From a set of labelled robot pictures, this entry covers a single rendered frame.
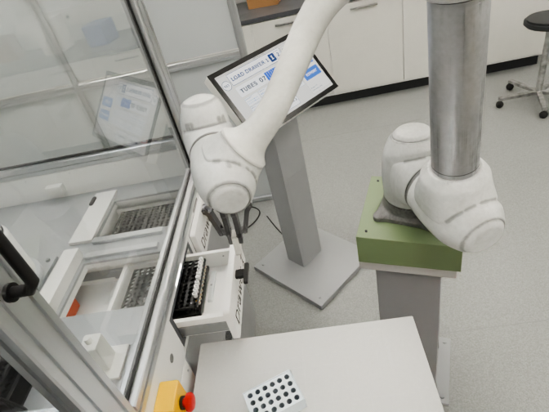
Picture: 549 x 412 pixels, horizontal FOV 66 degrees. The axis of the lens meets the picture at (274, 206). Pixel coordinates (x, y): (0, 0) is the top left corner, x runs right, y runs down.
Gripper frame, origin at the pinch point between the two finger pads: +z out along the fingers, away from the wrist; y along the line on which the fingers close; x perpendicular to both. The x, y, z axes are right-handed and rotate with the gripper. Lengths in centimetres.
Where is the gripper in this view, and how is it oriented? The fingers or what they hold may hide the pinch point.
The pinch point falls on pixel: (236, 242)
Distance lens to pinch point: 112.2
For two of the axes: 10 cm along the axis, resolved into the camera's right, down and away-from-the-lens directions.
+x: 0.3, 6.4, -7.7
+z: 1.3, 7.6, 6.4
